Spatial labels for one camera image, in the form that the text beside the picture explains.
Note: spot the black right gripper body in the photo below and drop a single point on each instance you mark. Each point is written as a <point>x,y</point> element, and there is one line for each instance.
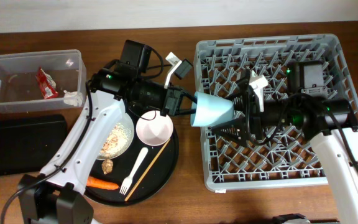
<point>255,117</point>

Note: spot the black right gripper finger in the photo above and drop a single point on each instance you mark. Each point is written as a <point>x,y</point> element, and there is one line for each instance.
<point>234,130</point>
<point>239,98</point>

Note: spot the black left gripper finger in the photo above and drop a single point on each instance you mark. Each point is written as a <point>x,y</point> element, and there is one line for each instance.
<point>189,96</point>
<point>186,111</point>

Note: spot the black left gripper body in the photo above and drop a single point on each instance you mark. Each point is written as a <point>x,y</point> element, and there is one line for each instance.
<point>173,93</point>

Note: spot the blue cup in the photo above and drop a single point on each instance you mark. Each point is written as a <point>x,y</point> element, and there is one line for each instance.
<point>211,110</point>

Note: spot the pink bowl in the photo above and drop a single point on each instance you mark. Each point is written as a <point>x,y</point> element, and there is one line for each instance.
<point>153,129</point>

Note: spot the white tissue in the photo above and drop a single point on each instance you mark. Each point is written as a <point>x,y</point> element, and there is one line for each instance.
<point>73,98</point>

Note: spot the red snack wrapper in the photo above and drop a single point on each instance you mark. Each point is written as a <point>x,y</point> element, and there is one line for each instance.
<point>46,84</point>

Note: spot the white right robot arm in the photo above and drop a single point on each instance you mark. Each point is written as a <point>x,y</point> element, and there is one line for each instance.
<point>330,126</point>

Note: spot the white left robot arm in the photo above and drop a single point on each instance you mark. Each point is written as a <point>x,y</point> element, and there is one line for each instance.
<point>56,195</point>

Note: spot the grey dishwasher rack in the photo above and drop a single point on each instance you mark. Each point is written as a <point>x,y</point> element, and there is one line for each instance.
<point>287,161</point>

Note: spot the clear plastic waste bin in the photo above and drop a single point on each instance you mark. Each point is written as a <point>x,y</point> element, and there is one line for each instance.
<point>19,90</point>

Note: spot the wooden chopstick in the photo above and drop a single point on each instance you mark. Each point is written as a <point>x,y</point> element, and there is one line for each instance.
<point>146,171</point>

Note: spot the grey plate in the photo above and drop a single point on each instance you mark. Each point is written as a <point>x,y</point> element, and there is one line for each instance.
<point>126,120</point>

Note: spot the rice and peanut leftovers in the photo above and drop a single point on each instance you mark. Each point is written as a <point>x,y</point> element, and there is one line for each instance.
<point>117,142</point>

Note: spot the round black serving tray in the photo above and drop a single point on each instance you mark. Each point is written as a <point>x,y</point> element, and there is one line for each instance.
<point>158,175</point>

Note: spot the white plastic fork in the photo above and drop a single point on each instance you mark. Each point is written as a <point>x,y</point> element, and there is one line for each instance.
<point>128,180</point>

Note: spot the brown food scrap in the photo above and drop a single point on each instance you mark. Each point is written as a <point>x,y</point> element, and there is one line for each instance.
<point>107,166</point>

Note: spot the orange carrot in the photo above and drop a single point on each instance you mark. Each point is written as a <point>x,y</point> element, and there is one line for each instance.
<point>101,184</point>

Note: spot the black rectangular tray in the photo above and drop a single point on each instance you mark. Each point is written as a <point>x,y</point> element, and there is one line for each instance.
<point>27,144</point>

